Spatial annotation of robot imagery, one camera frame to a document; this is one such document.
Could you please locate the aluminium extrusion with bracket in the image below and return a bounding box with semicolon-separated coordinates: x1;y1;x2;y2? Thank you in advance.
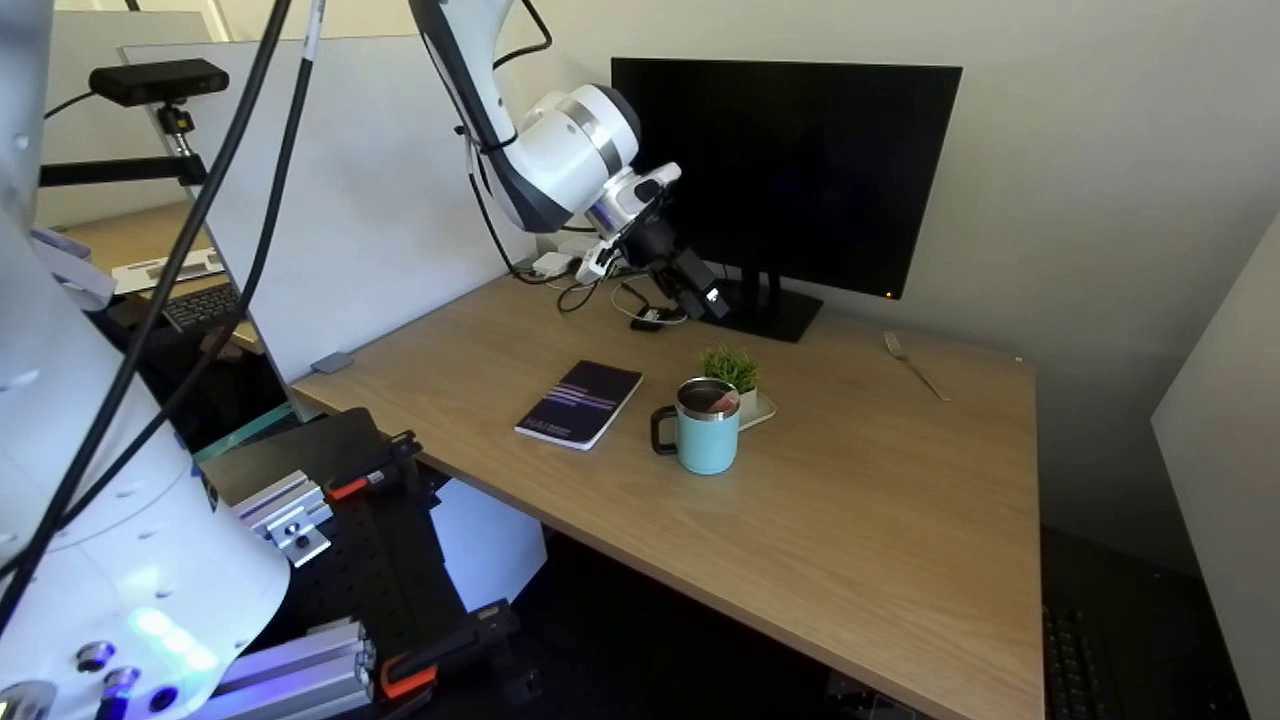
233;469;341;572

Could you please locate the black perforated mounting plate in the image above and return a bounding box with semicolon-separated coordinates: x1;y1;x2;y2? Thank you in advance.
195;406;537;720

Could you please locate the black clamp with orange grip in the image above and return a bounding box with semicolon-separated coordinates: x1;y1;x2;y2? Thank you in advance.
318;427;427;509
372;605;528;708

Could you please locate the dark purple notebook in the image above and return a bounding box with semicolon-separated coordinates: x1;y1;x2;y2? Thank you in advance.
510;355;647;455

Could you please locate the black monitor stand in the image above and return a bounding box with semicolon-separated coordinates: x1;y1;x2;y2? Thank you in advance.
705;270;828;344

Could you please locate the black desk cable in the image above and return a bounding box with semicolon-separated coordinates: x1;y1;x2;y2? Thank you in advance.
548;273;671;330

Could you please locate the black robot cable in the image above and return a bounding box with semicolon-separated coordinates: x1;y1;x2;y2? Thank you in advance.
0;0;331;633

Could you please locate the aluminium extrusion stack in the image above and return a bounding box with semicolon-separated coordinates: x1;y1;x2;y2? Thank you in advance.
185;614;380;720

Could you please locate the teal mug with black handle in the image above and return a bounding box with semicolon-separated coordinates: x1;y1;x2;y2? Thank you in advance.
647;372;742;479

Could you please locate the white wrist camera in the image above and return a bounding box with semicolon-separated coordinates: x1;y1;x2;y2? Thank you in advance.
604;158;686;232

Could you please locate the black computer monitor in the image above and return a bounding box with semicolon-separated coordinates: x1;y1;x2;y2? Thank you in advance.
608;57;964;305

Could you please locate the black camera on stand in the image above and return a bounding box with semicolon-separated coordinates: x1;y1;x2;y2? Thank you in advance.
37;57;237;193

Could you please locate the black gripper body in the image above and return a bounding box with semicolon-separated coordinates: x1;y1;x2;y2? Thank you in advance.
615;208;699;288

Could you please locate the pale square plant tray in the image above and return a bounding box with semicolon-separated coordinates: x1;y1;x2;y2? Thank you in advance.
731;387;778;435

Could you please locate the white keyboard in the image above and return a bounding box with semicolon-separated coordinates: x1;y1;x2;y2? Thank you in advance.
113;245;228;299

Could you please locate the white partition panel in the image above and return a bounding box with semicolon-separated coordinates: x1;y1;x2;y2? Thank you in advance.
45;8;543;392

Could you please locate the white box under desk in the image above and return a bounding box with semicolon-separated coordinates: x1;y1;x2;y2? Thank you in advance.
427;471;551;619

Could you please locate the small green potted plant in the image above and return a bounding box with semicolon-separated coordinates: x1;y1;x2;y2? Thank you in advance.
699;350;763;406

